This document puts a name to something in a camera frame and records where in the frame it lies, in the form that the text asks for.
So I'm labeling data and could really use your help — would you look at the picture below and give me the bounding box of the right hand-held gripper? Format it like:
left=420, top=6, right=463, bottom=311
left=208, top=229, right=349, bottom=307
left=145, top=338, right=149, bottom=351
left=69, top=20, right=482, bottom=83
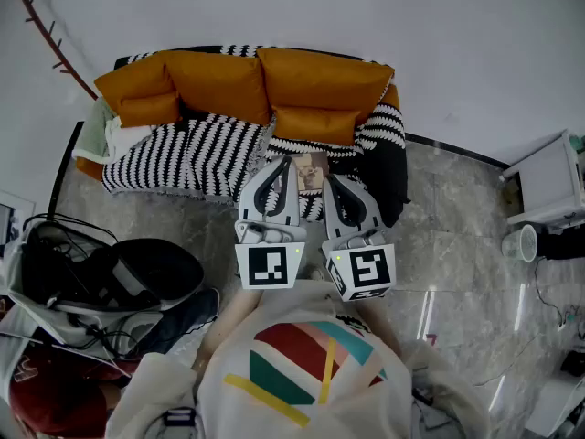
left=321, top=173, right=397, bottom=303

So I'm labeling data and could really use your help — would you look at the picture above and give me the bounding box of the red garment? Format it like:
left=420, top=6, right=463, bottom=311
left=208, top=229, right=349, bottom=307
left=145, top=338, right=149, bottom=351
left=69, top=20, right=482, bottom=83
left=7, top=343, right=143, bottom=439

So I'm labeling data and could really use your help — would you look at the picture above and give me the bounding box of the black cloth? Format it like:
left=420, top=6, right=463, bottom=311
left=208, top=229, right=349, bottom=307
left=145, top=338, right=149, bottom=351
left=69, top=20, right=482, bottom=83
left=361, top=142, right=411, bottom=229

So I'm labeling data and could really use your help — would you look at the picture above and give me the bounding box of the white towel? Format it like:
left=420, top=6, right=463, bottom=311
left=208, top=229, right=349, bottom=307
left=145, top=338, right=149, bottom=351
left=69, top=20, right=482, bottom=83
left=103, top=115, right=159, bottom=164

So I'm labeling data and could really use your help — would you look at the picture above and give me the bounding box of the white framed picture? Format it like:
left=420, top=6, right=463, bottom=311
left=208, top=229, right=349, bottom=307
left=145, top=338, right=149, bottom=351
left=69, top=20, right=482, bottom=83
left=0, top=188, right=37, bottom=249

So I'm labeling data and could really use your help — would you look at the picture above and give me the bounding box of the large orange cushion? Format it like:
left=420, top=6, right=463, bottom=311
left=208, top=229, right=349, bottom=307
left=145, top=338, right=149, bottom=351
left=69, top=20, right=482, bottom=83
left=256, top=47, right=396, bottom=126
left=93, top=51, right=180, bottom=110
left=163, top=49, right=272, bottom=128

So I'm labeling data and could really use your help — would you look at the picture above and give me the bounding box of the pale green blanket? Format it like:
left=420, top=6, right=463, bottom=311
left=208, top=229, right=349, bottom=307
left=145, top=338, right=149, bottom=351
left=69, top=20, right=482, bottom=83
left=71, top=96, right=121, bottom=166

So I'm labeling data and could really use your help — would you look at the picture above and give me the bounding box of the black cable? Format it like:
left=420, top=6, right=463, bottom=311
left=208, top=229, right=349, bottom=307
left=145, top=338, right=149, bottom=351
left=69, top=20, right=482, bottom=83
left=532, top=254, right=568, bottom=327

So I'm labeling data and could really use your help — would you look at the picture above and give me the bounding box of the orange sofa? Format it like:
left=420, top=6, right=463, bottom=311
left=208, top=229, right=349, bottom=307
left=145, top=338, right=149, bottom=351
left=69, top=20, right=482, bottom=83
left=74, top=45, right=410, bottom=228

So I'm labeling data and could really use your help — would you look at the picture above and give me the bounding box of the person's left forearm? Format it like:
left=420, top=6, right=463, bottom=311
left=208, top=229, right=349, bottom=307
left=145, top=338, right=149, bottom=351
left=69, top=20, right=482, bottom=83
left=190, top=286, right=264, bottom=375

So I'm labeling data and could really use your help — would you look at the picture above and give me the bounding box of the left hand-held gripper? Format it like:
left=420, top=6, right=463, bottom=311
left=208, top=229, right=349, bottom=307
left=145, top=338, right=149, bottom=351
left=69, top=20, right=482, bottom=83
left=234, top=155, right=308, bottom=291

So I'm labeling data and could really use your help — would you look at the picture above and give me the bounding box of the black bag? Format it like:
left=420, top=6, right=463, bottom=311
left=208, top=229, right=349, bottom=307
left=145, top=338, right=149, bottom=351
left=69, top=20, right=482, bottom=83
left=20, top=216, right=206, bottom=313

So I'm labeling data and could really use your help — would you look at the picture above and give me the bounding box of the white table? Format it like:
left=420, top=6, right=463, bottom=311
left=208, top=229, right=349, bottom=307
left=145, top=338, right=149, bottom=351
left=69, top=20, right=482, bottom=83
left=524, top=371, right=585, bottom=439

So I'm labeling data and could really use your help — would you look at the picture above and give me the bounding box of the brown wooden coat rack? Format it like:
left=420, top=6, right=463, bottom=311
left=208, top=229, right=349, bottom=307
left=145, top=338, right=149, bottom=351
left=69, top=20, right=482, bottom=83
left=3, top=0, right=100, bottom=102

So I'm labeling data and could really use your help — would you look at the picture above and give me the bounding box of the white cabinet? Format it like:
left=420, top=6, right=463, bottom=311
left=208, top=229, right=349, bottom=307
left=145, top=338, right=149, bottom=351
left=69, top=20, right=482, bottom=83
left=501, top=128, right=585, bottom=229

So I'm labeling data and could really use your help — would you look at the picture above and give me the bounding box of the brown cover book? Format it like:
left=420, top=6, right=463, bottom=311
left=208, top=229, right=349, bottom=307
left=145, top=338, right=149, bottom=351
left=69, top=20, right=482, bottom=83
left=290, top=150, right=331, bottom=197

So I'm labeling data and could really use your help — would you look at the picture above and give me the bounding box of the white storage box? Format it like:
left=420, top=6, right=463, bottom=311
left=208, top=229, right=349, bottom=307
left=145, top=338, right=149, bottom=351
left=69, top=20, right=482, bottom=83
left=0, top=219, right=165, bottom=360

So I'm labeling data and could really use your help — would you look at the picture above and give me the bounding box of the cream shirt with colour stripes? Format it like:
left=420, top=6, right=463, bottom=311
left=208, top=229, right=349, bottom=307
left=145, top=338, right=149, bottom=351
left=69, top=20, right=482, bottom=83
left=104, top=279, right=493, bottom=439

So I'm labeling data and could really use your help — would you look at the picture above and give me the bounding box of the dark blue cloth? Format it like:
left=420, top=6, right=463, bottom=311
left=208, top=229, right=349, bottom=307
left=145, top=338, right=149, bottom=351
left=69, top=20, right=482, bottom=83
left=132, top=287, right=221, bottom=357

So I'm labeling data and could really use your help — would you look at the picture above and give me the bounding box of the white power strip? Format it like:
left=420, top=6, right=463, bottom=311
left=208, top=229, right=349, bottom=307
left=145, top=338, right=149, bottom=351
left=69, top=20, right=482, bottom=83
left=558, top=306, right=585, bottom=340

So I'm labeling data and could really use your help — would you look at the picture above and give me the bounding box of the small orange cushion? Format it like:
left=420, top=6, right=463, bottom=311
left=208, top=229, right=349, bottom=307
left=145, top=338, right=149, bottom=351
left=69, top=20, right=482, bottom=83
left=118, top=91, right=183, bottom=129
left=271, top=104, right=363, bottom=147

